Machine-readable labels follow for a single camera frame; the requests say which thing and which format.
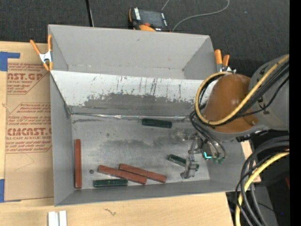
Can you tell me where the black cylinder on white bracket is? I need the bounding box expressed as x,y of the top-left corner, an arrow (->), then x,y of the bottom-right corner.
236,130 -> 269,143

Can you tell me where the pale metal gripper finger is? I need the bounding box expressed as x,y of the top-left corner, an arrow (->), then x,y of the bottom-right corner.
183,132 -> 203,155
180,156 -> 200,180

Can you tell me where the grey metal bin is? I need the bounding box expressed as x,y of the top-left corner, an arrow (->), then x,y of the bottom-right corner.
48,24 -> 243,207

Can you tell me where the brown cardboard board red print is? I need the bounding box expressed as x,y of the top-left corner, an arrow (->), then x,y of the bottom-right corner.
0,40 -> 55,202

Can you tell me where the dark green flat block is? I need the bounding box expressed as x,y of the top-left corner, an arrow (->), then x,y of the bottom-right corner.
142,118 -> 173,129
168,154 -> 200,170
93,178 -> 129,188

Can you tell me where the red-brown flat block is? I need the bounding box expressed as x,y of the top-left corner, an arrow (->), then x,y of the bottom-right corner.
74,138 -> 83,189
97,164 -> 148,186
118,163 -> 167,184

